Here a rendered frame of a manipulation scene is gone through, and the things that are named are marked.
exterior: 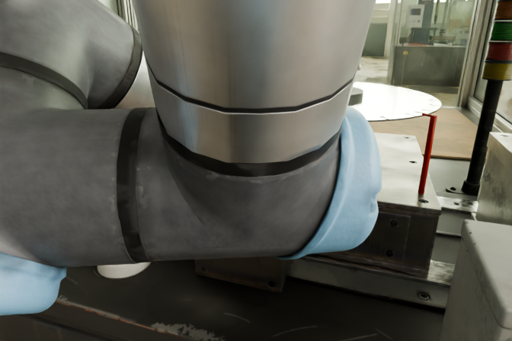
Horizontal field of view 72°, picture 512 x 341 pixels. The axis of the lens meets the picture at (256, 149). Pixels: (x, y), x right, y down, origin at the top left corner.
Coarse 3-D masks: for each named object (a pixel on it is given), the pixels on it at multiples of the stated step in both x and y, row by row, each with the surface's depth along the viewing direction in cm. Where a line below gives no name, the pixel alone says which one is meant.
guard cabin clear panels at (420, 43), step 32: (384, 0) 144; (416, 0) 140; (448, 0) 137; (384, 32) 147; (416, 32) 144; (448, 32) 140; (384, 64) 151; (416, 64) 147; (448, 64) 144; (448, 96) 148; (480, 96) 133
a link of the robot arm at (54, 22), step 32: (0, 0) 17; (32, 0) 18; (64, 0) 19; (96, 0) 22; (0, 32) 16; (32, 32) 17; (64, 32) 19; (96, 32) 20; (128, 32) 23; (64, 64) 18; (96, 64) 21; (128, 64) 22; (96, 96) 22
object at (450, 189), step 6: (450, 186) 70; (456, 186) 70; (462, 186) 68; (468, 186) 67; (474, 186) 66; (450, 192) 68; (456, 192) 68; (462, 192) 68; (468, 192) 67; (474, 192) 67
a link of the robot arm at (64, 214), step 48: (0, 96) 15; (48, 96) 17; (0, 144) 14; (48, 144) 14; (96, 144) 14; (0, 192) 13; (48, 192) 14; (96, 192) 14; (0, 240) 14; (48, 240) 14; (96, 240) 14; (0, 288) 13; (48, 288) 15
